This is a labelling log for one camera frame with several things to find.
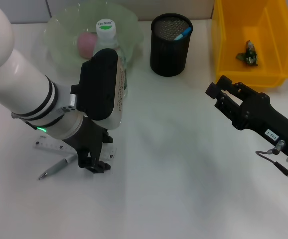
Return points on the green plastic wrapper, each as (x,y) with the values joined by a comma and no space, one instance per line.
(249,56)

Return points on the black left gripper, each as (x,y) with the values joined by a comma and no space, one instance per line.
(89,139)

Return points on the transparent plastic ruler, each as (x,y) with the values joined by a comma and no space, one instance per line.
(46,144)

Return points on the blue plastic scissors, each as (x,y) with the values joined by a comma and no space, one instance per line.
(184,33)

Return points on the silver ballpoint pen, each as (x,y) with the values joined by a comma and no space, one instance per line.
(56,167)

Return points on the green label water bottle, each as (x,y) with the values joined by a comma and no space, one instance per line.
(105,27)

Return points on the translucent green fruit plate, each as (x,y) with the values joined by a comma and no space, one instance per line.
(59,32)

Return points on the black mesh pen holder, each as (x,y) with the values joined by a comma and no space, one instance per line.
(170,54)

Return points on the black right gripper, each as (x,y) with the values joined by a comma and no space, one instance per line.
(261,117)

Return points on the yellow plastic storage bin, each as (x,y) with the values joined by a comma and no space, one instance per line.
(233,74)

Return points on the pink toy peach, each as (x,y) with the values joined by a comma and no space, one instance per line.
(85,44)

